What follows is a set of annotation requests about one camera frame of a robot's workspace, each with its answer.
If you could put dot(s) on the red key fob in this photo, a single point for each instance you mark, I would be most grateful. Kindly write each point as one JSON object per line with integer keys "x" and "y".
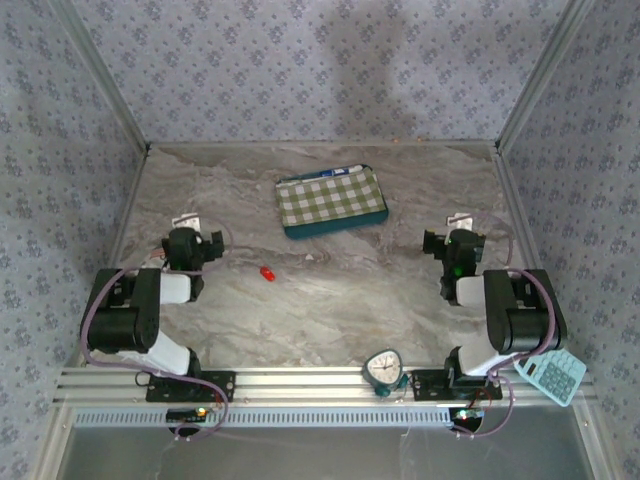
{"x": 268, "y": 274}

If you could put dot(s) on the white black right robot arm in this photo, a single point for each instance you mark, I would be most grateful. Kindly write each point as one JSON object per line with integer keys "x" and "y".
{"x": 525, "y": 320}

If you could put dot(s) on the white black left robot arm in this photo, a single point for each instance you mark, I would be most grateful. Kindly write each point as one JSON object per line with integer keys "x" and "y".
{"x": 120, "y": 310}

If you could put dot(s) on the green checkered pouch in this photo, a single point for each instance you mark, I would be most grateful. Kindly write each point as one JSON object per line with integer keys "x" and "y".
{"x": 345, "y": 227}

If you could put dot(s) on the teal alarm clock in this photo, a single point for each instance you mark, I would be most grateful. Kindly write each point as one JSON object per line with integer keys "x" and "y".
{"x": 384, "y": 367}

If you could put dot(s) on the green white checked cloth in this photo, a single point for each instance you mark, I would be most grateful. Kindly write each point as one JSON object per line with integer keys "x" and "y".
{"x": 330, "y": 200}

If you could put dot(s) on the light blue calculator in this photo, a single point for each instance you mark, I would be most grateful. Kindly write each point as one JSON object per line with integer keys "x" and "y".
{"x": 555, "y": 375}

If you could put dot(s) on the blue white pack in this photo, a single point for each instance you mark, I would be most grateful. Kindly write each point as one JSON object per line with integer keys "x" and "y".
{"x": 330, "y": 172}

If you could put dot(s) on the small black controller board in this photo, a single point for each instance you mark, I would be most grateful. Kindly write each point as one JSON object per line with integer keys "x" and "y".
{"x": 467, "y": 414}
{"x": 185, "y": 414}

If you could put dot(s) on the grey metal panel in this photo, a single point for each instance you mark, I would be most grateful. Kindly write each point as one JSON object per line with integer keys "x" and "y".
{"x": 320, "y": 455}

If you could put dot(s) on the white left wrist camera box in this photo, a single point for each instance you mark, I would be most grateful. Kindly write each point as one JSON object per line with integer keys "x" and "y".
{"x": 189, "y": 221}

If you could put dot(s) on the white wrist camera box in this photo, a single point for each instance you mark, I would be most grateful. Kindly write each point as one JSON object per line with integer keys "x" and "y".
{"x": 462, "y": 220}
{"x": 189, "y": 221}

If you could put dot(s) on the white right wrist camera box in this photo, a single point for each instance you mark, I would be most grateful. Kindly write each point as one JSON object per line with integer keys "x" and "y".
{"x": 462, "y": 220}

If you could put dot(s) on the aluminium side rail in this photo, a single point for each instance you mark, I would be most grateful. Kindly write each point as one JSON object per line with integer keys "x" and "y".
{"x": 525, "y": 220}
{"x": 119, "y": 220}

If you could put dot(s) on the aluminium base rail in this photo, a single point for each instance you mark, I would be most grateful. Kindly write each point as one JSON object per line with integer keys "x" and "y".
{"x": 300, "y": 382}

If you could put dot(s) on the aluminium corner post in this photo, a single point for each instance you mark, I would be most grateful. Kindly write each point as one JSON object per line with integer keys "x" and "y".
{"x": 538, "y": 75}
{"x": 106, "y": 75}

